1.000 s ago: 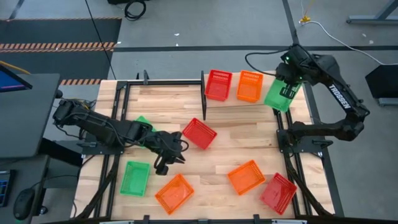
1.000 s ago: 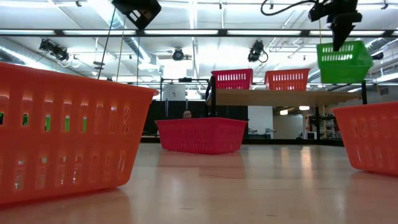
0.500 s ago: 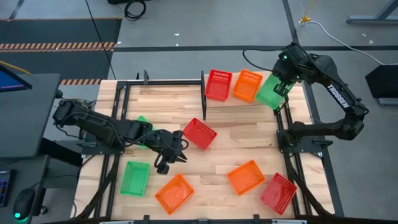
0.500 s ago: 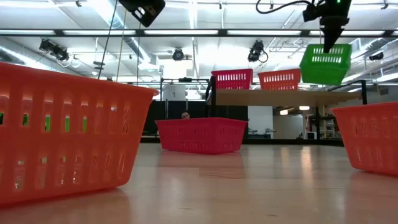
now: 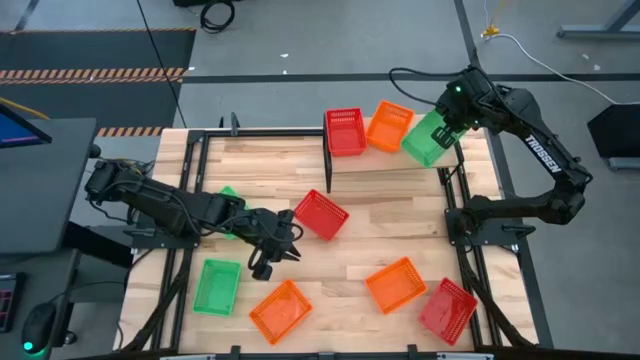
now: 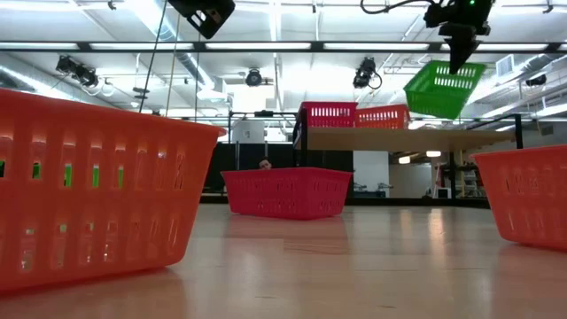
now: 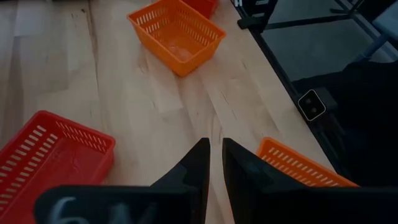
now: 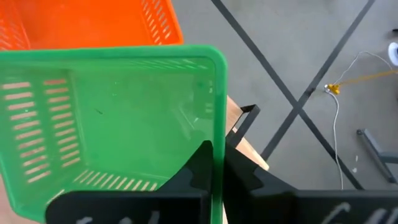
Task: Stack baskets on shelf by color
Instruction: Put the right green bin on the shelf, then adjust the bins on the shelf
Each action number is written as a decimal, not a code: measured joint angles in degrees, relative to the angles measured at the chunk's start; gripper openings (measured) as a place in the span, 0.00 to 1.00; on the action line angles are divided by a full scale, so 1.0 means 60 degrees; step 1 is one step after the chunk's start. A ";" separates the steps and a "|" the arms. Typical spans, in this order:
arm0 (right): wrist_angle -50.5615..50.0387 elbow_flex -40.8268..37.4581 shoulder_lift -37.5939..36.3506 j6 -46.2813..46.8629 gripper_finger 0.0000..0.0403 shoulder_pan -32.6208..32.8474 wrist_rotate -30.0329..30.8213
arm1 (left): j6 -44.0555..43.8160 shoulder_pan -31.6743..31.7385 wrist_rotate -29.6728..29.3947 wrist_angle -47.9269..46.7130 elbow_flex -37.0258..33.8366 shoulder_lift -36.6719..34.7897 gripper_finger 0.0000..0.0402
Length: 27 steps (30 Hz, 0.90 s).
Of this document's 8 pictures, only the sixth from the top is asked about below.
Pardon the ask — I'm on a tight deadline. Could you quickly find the black partition panel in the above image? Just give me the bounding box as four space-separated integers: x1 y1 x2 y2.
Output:
204 142 355 198

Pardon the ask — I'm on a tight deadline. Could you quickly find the white LED light strip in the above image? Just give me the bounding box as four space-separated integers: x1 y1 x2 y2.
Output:
439 43 550 51
88 42 195 51
322 42 431 51
0 42 80 50
204 42 313 51

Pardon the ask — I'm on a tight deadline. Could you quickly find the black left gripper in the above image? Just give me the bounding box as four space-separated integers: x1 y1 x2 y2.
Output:
167 0 237 40

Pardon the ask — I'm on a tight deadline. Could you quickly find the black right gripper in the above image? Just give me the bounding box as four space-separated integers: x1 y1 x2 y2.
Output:
423 0 493 75

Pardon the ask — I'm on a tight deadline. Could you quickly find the green plastic basket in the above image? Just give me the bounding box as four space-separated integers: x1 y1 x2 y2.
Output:
0 159 127 190
402 59 487 121

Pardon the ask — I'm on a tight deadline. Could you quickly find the white ceiling vent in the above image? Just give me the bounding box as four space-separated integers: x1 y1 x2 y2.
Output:
495 55 516 79

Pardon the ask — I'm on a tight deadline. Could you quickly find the orange plastic basket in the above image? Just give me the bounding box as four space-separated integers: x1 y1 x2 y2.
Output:
0 87 228 293
355 104 411 130
470 144 567 253

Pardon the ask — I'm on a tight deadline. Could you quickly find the red plastic basket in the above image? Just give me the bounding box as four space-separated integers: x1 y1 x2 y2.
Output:
299 101 359 129
220 167 354 222

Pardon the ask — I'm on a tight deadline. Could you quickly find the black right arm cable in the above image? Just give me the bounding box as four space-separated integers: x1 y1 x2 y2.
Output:
360 0 438 15

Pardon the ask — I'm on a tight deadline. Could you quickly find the black overhead camera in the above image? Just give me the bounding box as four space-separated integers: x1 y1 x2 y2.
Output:
245 68 264 88

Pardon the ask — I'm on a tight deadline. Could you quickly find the thin black hanging cable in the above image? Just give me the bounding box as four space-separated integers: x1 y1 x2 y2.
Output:
138 0 169 114

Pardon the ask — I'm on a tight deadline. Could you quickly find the black aluminium rig frame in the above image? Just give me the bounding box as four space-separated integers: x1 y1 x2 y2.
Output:
0 41 567 209

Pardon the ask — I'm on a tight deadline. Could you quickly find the silver ceiling air duct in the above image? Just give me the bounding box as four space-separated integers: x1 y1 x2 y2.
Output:
128 0 231 103

